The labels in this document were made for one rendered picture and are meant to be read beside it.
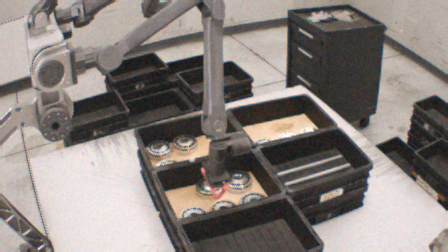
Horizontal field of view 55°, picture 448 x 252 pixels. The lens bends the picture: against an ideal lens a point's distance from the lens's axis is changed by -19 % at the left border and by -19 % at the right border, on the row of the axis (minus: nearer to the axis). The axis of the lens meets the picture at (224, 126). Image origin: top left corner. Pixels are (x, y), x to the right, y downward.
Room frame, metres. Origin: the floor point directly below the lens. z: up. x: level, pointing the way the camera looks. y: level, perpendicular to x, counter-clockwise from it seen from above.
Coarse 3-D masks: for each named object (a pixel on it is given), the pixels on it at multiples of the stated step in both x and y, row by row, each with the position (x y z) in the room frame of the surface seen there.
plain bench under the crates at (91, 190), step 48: (96, 144) 1.96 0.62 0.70; (48, 192) 1.57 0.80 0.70; (96, 192) 1.60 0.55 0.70; (144, 192) 1.61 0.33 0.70; (384, 192) 1.56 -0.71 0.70; (96, 240) 1.29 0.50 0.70; (144, 240) 1.32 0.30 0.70; (336, 240) 1.29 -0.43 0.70; (384, 240) 1.26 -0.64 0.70; (432, 240) 1.21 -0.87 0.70
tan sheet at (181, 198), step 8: (256, 184) 1.51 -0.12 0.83; (168, 192) 1.46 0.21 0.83; (176, 192) 1.47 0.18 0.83; (184, 192) 1.47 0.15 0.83; (192, 192) 1.47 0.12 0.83; (248, 192) 1.47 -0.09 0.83; (264, 192) 1.46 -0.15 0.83; (176, 200) 1.42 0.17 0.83; (184, 200) 1.42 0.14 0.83; (192, 200) 1.42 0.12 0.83; (200, 200) 1.42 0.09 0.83; (208, 200) 1.42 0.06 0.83; (216, 200) 1.42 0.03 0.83; (232, 200) 1.42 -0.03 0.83; (176, 208) 1.37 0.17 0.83; (184, 208) 1.38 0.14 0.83; (208, 208) 1.38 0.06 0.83
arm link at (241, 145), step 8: (216, 120) 1.34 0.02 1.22; (216, 128) 1.33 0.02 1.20; (224, 128) 1.33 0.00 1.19; (208, 136) 1.37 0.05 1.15; (216, 136) 1.31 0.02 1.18; (224, 136) 1.32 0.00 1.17; (232, 136) 1.35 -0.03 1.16; (240, 136) 1.36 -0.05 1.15; (240, 144) 1.34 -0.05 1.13; (248, 144) 1.34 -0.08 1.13; (240, 152) 1.33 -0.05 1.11; (248, 152) 1.34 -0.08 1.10
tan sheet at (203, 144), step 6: (198, 138) 1.82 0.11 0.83; (204, 138) 1.82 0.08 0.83; (198, 144) 1.78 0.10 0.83; (204, 144) 1.78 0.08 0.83; (198, 150) 1.74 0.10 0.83; (204, 150) 1.74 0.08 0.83; (174, 156) 1.69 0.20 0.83; (180, 156) 1.69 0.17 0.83; (186, 156) 1.69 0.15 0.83; (192, 156) 1.69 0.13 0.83; (198, 156) 1.69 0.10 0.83; (156, 162) 1.65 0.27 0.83
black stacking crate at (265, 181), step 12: (228, 156) 1.56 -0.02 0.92; (240, 156) 1.58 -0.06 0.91; (252, 156) 1.58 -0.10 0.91; (180, 168) 1.50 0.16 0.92; (192, 168) 1.51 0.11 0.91; (228, 168) 1.56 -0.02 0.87; (240, 168) 1.58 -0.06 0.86; (252, 168) 1.58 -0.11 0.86; (168, 180) 1.48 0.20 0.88; (180, 180) 1.50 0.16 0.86; (192, 180) 1.51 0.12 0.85; (264, 180) 1.48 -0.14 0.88; (156, 192) 1.47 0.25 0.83; (276, 192) 1.38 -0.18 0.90; (168, 216) 1.33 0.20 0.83; (180, 240) 1.21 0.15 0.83
